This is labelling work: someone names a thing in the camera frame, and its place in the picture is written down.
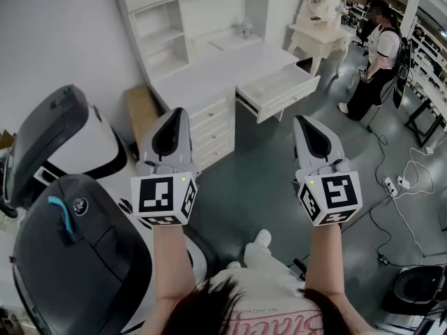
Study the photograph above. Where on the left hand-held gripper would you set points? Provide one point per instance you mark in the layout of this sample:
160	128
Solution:
164	194

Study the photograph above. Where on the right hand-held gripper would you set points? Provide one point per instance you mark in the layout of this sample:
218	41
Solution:
335	194

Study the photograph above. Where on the white desk drawer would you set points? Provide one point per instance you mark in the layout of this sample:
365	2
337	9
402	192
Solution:
279	86

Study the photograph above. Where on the person's right forearm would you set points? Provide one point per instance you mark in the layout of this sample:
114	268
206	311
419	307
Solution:
323	257

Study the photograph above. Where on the person's left forearm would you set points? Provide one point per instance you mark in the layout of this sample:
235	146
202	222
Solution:
173	260

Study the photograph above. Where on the white desk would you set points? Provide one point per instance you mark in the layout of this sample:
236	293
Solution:
216	72

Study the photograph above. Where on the brown wooden board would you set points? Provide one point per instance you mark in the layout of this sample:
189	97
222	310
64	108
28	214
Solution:
141	113

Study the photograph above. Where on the white power strip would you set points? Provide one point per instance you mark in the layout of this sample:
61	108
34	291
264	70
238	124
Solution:
390	186

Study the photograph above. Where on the white power adapter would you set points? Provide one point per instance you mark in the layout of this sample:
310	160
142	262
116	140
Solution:
403	182

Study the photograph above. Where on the person's white shoe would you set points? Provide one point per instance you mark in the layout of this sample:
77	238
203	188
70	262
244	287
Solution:
262	237

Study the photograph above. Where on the white dressing table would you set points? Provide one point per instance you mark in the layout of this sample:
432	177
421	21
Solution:
317	37

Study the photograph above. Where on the white shelf hutch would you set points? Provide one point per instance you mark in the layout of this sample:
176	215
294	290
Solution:
160	30

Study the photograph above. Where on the white and black robot machine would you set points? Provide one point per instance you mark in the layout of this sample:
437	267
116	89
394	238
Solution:
52	131

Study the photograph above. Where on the person's white trouser leg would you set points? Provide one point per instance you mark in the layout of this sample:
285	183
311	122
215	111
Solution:
265	260

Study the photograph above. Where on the small black power brick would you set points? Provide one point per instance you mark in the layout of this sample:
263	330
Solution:
383	259

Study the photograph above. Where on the small clear bottle ornament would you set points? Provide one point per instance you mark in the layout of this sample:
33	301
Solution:
246	28

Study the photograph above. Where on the white storage shelving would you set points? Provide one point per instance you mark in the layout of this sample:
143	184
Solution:
429	54

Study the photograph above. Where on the person's white printed shirt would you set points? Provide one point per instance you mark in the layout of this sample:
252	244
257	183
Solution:
272	302

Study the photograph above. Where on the black round stool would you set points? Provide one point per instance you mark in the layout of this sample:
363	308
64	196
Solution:
417	286

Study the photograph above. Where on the white pedestal drawer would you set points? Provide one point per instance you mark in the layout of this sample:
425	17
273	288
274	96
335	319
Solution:
212	134
209	113
214	152

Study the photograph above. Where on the black table frame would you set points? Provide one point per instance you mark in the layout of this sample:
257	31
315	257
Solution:
424	117

